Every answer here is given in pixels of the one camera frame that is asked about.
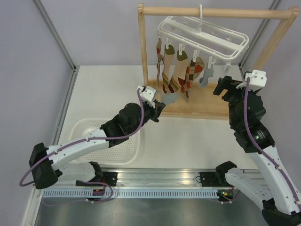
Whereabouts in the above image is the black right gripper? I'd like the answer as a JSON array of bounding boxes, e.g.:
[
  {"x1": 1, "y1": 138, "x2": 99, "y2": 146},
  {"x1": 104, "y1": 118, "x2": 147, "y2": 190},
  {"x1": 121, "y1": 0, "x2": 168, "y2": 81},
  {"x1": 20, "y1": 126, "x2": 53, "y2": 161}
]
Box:
[{"x1": 213, "y1": 75, "x2": 259, "y2": 127}]

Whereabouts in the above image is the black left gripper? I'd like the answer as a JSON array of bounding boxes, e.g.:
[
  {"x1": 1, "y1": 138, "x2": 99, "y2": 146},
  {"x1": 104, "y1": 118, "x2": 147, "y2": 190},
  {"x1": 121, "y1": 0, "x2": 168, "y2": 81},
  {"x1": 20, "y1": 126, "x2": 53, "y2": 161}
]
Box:
[{"x1": 129, "y1": 99, "x2": 166, "y2": 134}]

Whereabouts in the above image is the grey sock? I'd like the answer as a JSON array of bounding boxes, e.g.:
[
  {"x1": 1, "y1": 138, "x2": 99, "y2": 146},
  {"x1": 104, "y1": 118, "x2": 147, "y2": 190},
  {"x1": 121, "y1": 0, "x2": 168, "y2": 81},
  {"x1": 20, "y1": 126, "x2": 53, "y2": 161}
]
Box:
[
  {"x1": 198, "y1": 66, "x2": 214, "y2": 88},
  {"x1": 161, "y1": 93, "x2": 179, "y2": 105}
]

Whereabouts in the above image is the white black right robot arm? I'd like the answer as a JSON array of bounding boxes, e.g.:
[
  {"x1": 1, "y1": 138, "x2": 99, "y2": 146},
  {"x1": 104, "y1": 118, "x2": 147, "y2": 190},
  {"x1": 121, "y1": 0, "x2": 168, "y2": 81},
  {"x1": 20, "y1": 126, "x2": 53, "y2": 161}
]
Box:
[{"x1": 214, "y1": 76, "x2": 301, "y2": 226}]

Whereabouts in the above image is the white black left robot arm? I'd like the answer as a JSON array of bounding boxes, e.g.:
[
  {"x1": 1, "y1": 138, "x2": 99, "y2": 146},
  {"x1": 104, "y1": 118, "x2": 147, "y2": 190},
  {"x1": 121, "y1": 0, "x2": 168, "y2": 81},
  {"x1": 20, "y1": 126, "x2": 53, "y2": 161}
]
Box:
[{"x1": 29, "y1": 100, "x2": 166, "y2": 189}]

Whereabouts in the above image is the white plastic clip hanger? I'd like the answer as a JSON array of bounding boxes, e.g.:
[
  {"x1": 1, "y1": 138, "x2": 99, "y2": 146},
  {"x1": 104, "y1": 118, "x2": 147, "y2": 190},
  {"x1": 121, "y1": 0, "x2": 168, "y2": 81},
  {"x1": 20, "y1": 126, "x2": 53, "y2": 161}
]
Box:
[{"x1": 157, "y1": 4, "x2": 249, "y2": 74}]

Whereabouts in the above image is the wooden hanging rack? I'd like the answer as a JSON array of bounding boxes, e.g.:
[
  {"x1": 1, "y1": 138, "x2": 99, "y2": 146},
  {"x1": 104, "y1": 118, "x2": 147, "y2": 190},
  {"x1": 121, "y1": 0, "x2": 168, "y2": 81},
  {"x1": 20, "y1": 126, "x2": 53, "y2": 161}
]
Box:
[{"x1": 137, "y1": 3, "x2": 300, "y2": 119}]

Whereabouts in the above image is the argyle patterned sock right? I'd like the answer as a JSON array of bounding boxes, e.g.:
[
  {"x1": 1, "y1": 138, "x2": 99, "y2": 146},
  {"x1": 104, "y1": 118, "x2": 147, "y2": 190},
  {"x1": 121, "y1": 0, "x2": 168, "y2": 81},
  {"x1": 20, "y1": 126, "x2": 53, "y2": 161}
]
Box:
[{"x1": 180, "y1": 56, "x2": 205, "y2": 103}]

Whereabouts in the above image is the argyle patterned sock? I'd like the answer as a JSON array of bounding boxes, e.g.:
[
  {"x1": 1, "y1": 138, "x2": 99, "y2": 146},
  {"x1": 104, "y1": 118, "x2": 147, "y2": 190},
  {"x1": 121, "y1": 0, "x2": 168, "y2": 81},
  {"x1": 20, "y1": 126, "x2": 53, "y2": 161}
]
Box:
[
  {"x1": 156, "y1": 38, "x2": 163, "y2": 83},
  {"x1": 180, "y1": 56, "x2": 205, "y2": 103}
]

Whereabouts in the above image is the beige sock olive toe right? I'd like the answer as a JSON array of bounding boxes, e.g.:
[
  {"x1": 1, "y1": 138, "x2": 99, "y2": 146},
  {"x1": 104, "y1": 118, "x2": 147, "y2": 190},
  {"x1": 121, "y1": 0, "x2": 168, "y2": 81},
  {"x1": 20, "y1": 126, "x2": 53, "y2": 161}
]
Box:
[{"x1": 167, "y1": 51, "x2": 189, "y2": 93}]

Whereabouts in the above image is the white perforated plastic basket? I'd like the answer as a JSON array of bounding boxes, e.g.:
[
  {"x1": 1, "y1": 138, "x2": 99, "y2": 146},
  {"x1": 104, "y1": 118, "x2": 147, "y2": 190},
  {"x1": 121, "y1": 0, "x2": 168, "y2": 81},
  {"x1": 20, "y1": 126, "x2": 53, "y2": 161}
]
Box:
[{"x1": 69, "y1": 118, "x2": 140, "y2": 165}]

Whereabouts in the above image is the argyle patterned sock leftmost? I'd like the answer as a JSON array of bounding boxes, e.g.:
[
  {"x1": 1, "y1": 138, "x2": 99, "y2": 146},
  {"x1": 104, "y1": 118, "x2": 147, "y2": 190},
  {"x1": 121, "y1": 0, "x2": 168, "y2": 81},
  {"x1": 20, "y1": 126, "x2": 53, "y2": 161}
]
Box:
[{"x1": 156, "y1": 38, "x2": 163, "y2": 83}]

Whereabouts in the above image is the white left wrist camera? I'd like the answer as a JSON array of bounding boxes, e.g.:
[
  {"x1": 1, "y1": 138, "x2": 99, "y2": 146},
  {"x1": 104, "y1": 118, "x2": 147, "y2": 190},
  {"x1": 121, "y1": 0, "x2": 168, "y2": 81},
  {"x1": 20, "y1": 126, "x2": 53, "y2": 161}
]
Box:
[{"x1": 137, "y1": 86, "x2": 158, "y2": 108}]

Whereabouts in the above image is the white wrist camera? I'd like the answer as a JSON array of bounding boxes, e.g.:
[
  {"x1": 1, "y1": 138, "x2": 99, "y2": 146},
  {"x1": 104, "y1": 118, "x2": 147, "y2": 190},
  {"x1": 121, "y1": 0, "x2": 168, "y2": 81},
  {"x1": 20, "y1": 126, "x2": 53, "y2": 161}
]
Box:
[
  {"x1": 137, "y1": 86, "x2": 158, "y2": 108},
  {"x1": 236, "y1": 70, "x2": 267, "y2": 91}
]

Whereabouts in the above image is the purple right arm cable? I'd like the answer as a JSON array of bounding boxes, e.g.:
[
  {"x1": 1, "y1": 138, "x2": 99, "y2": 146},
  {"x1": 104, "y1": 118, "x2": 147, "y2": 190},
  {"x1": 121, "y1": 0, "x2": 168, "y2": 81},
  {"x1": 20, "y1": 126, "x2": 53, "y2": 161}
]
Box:
[{"x1": 243, "y1": 76, "x2": 301, "y2": 207}]

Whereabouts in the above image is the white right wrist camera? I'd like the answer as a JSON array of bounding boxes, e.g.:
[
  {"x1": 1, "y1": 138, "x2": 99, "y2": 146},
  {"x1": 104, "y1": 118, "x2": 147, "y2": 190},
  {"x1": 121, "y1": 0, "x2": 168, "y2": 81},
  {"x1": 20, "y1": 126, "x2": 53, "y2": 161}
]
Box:
[{"x1": 236, "y1": 70, "x2": 267, "y2": 91}]

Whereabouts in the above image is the aluminium mounting rail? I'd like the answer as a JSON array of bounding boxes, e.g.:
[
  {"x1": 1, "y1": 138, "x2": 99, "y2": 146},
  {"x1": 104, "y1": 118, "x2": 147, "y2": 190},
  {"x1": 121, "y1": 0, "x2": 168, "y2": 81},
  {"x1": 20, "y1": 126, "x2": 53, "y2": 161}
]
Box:
[{"x1": 46, "y1": 164, "x2": 230, "y2": 188}]

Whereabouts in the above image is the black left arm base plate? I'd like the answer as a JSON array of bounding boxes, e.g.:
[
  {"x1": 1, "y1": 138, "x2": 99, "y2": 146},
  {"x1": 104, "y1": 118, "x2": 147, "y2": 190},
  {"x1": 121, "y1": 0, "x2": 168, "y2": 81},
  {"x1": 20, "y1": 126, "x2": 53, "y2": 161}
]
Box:
[{"x1": 75, "y1": 172, "x2": 118, "y2": 187}]

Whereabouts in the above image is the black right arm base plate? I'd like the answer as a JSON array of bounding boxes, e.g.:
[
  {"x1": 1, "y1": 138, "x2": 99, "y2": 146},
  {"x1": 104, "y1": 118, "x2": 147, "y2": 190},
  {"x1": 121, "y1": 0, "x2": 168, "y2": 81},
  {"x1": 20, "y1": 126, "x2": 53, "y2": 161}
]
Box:
[{"x1": 199, "y1": 171, "x2": 220, "y2": 187}]

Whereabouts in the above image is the white slotted cable duct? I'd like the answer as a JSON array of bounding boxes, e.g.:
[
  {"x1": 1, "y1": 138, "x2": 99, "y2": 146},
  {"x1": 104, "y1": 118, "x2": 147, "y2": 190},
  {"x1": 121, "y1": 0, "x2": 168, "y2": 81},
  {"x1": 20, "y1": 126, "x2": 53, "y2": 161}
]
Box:
[{"x1": 42, "y1": 188, "x2": 219, "y2": 199}]

